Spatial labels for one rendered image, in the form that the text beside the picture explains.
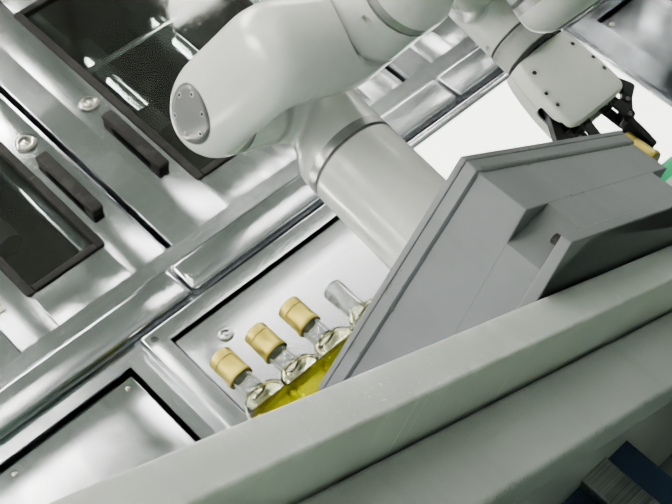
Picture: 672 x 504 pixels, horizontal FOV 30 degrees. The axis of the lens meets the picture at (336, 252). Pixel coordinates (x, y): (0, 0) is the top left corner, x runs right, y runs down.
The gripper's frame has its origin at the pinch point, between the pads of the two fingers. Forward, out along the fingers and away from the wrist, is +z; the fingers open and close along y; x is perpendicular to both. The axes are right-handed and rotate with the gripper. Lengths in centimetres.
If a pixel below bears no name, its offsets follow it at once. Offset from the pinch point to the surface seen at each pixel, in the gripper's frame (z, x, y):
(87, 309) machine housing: -38, -53, 46
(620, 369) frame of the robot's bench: 16, 30, 38
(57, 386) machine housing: -30, -49, 57
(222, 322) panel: -23, -47, 34
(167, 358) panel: -23, -46, 44
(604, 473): 24.2, -5.5, 27.7
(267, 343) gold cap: -13.5, -29.9, 37.4
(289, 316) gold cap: -14.6, -30.7, 32.5
